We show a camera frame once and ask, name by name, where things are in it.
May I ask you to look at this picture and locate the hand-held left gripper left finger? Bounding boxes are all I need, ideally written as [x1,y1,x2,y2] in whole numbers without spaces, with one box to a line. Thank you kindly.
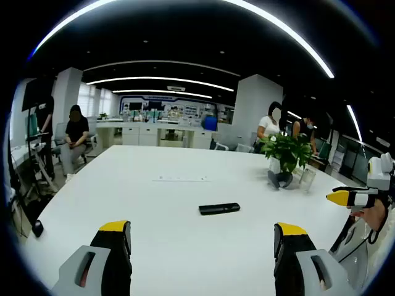
[51,220,133,296]

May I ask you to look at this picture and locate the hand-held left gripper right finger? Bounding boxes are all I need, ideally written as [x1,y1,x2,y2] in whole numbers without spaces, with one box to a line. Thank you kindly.
[273,221,359,296]

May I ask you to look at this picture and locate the black remote control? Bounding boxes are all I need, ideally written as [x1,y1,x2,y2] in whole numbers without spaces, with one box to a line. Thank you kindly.
[198,202,241,216]

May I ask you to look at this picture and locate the person's right hand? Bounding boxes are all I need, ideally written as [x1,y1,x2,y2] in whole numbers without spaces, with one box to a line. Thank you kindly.
[347,197,389,232]

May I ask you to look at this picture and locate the small black device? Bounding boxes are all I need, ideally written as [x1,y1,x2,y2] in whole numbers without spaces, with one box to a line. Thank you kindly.
[31,219,45,238]

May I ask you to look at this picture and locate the ceiling light strip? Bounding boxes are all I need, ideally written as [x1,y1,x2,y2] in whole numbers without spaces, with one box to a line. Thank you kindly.
[112,89,214,100]
[33,0,336,79]
[346,104,364,143]
[86,76,235,93]

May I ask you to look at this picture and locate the dark figurine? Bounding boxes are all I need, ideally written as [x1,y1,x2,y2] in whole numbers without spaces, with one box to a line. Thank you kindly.
[267,170,294,189]

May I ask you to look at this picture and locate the green potted plant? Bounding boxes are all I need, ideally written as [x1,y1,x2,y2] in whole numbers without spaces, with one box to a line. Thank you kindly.
[260,133,315,174]

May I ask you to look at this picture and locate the metal equipment stand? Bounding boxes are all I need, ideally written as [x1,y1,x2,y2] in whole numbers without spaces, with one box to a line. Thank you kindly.
[25,110,60,200]

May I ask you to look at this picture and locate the grey office chair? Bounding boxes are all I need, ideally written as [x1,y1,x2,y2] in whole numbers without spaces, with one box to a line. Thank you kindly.
[82,117,100,165]
[212,123,257,152]
[51,121,68,156]

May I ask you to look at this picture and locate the white counter cabinet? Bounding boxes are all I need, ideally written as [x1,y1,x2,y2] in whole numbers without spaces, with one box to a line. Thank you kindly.
[95,121,217,150]

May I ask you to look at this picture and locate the blue bin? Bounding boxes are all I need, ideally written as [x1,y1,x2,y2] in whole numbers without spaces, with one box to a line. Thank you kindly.
[201,115,218,131]

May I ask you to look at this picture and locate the black monitor screen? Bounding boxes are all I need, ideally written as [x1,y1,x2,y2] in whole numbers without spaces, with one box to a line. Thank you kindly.
[21,78,55,113]

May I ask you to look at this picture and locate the black cable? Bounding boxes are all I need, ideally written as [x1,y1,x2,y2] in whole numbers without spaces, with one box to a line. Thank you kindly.
[338,197,390,263]

